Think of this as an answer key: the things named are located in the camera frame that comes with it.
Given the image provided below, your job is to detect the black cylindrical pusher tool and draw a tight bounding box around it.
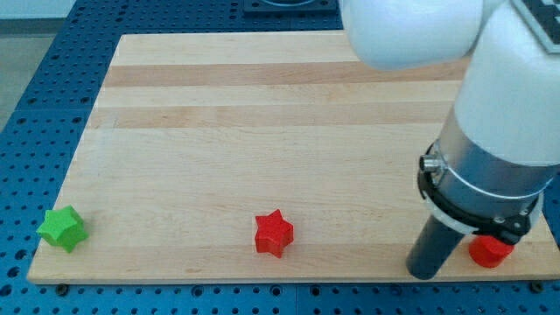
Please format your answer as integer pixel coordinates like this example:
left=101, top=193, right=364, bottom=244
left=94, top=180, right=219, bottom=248
left=406, top=215, right=465, bottom=280

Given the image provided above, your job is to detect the red star block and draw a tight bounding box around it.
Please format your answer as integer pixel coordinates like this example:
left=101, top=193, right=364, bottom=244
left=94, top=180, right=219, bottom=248
left=254, top=209, right=294, bottom=258

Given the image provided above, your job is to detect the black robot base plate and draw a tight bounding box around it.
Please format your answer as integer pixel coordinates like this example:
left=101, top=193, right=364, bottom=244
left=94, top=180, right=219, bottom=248
left=240, top=0, right=339, bottom=14

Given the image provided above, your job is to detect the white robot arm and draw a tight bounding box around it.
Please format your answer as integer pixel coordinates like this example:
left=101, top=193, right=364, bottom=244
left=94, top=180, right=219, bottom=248
left=340, top=1, right=559, bottom=245

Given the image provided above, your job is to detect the red circle block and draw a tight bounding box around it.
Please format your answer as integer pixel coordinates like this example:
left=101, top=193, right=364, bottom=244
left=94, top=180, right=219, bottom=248
left=468, top=235, right=515, bottom=269

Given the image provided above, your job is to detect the wooden board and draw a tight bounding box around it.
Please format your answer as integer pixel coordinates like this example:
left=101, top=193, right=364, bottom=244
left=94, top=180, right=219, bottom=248
left=26, top=29, right=560, bottom=285

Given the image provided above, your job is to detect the green star block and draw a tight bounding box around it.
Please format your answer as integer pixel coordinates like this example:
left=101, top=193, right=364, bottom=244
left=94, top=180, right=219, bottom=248
left=36, top=206, right=89, bottom=253

